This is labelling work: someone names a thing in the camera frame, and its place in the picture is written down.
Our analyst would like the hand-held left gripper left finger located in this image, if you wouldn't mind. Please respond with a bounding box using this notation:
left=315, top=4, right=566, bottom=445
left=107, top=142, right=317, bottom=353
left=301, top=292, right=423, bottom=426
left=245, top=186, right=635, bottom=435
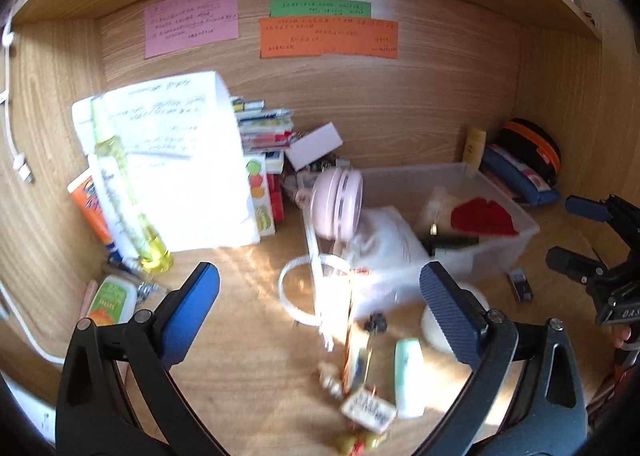
left=56, top=262, right=236, bottom=456

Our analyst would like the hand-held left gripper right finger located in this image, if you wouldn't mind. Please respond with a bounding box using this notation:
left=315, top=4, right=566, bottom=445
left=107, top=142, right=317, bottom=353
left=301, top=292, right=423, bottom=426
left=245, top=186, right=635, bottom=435
left=415, top=261, right=588, bottom=456

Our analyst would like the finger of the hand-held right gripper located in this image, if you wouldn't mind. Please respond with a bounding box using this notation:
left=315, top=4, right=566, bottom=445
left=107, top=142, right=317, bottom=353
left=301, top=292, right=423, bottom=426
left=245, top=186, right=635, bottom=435
left=545, top=246, right=613, bottom=287
left=565, top=195, right=640, bottom=239

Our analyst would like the dark glass bottle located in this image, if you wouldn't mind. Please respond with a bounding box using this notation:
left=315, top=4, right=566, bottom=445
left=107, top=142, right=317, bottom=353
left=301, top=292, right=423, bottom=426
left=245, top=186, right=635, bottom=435
left=420, top=231, right=481, bottom=257

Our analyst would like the clear plastic storage box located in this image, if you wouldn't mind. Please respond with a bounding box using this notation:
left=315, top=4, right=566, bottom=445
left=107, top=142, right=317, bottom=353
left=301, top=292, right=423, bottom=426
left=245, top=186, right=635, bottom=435
left=300, top=162, right=542, bottom=321

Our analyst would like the mint green small tube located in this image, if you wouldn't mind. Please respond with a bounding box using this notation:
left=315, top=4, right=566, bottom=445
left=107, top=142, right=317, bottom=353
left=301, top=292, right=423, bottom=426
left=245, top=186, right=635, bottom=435
left=394, top=338, right=426, bottom=419

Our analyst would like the white drawstring pouch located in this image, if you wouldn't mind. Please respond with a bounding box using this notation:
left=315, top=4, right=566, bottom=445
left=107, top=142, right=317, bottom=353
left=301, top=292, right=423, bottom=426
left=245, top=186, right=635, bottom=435
left=277, top=206, right=431, bottom=352

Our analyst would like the red cloth pouch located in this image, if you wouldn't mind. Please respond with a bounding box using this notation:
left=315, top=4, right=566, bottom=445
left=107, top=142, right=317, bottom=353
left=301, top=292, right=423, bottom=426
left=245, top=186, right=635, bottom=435
left=450, top=197, right=520, bottom=237

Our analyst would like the tassel charm with paper tag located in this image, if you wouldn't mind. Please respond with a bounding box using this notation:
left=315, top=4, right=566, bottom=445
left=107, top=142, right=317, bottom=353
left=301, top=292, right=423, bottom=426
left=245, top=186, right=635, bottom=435
left=320, top=326, right=398, bottom=454

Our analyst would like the pink round jar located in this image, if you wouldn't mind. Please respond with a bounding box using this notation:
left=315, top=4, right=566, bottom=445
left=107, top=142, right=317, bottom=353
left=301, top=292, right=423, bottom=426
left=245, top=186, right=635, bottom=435
left=310, top=167, right=365, bottom=241

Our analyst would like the wooden desktop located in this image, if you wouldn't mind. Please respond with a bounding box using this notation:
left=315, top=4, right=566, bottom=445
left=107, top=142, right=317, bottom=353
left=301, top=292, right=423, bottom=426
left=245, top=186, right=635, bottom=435
left=30, top=206, right=616, bottom=456

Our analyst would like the white round rabbit print case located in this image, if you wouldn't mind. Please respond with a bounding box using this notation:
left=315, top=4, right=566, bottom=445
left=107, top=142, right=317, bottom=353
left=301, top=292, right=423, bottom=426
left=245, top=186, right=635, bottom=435
left=420, top=281, right=491, bottom=352

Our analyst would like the metal binder clip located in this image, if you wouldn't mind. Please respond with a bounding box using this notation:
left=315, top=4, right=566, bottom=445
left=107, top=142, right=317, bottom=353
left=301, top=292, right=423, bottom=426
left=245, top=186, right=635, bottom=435
left=135, top=281, right=168, bottom=301

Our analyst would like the small dark box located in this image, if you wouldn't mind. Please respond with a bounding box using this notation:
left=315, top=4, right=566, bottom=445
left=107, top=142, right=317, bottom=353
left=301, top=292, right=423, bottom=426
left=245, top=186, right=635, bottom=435
left=506, top=268, right=534, bottom=303

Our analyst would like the blue pencil case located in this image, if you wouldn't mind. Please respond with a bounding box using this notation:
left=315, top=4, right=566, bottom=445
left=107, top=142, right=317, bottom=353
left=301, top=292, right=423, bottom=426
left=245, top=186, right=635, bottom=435
left=480, top=143, right=561, bottom=208

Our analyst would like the orange and black round case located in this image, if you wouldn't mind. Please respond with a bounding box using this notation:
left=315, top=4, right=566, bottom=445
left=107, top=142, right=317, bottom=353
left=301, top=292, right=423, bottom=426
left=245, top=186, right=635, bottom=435
left=500, top=119, right=562, bottom=187

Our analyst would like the green and orange tube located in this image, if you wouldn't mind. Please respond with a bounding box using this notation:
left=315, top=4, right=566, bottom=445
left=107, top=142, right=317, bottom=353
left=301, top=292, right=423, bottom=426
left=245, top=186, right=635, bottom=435
left=85, top=275, right=138, bottom=327

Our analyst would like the yellow-green spray bottle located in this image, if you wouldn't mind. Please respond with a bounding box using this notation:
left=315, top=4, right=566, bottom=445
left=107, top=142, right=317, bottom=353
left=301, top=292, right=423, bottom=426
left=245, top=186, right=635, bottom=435
left=91, top=94, right=174, bottom=273

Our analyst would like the pink flat pouch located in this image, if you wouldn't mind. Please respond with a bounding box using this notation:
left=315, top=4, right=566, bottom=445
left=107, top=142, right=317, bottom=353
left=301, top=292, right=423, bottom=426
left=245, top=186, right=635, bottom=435
left=480, top=168, right=521, bottom=204

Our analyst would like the yellow bottle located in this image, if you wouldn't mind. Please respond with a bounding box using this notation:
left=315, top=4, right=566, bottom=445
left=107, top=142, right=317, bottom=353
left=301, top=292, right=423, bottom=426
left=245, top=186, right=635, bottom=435
left=462, top=127, right=487, bottom=171

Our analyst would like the white floral tube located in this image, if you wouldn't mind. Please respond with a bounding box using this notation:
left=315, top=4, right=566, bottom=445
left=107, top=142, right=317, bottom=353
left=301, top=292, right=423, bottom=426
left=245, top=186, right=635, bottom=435
left=89, top=153, right=143, bottom=261

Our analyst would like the fruit print box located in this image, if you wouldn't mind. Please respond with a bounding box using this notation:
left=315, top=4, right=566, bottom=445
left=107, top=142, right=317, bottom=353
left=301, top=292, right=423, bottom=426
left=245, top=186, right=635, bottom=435
left=245, top=156, right=277, bottom=237

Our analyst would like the red box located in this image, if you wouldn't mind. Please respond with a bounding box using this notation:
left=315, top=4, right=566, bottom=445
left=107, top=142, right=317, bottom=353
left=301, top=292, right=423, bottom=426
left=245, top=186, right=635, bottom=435
left=265, top=151, right=287, bottom=221

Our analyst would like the stack of booklets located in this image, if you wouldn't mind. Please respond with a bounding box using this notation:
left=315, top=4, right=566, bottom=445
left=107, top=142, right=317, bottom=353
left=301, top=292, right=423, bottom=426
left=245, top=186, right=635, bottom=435
left=231, top=96, right=296, bottom=157

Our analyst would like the small white box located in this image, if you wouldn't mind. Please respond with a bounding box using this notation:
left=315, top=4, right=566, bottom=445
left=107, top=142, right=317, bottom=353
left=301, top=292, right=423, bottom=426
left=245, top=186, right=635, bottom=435
left=284, top=122, right=345, bottom=171

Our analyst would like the pink paper note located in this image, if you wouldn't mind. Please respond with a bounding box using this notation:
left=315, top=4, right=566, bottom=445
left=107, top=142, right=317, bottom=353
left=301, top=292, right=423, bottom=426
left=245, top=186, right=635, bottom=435
left=144, top=0, right=239, bottom=60

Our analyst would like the orange paper note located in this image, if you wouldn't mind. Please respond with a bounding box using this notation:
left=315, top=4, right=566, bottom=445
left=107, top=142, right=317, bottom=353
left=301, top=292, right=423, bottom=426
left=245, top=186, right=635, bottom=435
left=259, top=17, right=400, bottom=60

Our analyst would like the green paper note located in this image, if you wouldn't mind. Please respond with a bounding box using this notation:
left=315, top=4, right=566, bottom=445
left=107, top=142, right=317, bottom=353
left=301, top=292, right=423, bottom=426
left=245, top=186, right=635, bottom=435
left=269, top=0, right=372, bottom=20

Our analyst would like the white cable with connector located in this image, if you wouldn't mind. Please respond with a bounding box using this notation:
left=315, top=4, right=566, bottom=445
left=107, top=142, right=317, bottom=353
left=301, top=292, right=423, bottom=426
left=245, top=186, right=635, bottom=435
left=0, top=6, right=36, bottom=184

